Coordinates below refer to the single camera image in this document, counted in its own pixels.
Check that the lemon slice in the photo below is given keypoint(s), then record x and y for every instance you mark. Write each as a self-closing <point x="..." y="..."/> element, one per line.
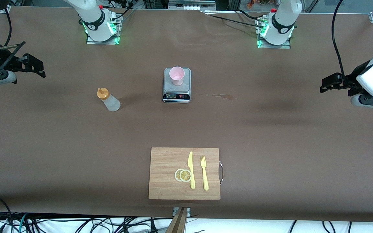
<point x="185" y="175"/>
<point x="176" y="175"/>

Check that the silver digital kitchen scale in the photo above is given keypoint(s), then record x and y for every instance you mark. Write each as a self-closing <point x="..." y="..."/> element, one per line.
<point x="168" y="88"/>

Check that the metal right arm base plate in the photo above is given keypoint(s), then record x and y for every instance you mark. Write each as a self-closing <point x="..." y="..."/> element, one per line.
<point x="104" y="42"/>

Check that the pink plastic cup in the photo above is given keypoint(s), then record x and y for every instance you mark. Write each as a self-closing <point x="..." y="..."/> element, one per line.
<point x="176" y="77"/>

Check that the yellow plastic knife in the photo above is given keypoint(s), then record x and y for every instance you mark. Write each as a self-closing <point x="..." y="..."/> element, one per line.
<point x="190" y="161"/>

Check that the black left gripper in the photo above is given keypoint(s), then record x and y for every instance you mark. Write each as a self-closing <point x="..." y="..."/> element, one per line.
<point x="350" y="78"/>

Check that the translucent sauce bottle orange cap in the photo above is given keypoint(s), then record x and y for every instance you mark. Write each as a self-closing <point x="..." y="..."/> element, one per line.
<point x="112" y="104"/>

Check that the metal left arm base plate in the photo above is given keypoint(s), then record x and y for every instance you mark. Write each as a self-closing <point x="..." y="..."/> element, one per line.
<point x="275" y="47"/>

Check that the wooden cutting board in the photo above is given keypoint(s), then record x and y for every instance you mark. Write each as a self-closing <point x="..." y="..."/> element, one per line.
<point x="163" y="168"/>

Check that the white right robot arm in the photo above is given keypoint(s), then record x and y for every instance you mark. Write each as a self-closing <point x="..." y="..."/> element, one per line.
<point x="92" y="19"/>

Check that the yellow plastic fork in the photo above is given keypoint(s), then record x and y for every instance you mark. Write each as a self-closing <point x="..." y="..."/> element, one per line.
<point x="205" y="178"/>

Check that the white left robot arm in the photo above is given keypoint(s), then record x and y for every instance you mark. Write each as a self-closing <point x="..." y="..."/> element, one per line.
<point x="283" y="19"/>

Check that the orange toy food pile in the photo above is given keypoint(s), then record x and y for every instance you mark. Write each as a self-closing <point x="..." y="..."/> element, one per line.
<point x="251" y="4"/>

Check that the white power strip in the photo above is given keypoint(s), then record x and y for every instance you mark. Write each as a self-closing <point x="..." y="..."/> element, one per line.
<point x="191" y="7"/>

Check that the metal table clamp bracket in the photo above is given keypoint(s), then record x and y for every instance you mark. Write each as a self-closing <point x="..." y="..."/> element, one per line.
<point x="188" y="212"/>

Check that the wooden post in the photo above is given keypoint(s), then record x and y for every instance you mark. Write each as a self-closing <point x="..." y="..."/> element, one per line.
<point x="178" y="223"/>

